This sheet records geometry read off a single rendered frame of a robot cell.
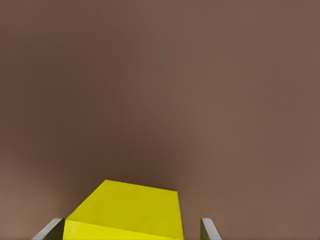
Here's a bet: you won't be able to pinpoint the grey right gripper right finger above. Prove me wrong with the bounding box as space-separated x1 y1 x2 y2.
200 217 222 240

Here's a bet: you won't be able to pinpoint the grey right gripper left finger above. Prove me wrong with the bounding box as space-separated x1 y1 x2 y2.
31 217 66 240

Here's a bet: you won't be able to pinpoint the yellow block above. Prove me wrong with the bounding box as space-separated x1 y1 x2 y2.
62 179 185 240

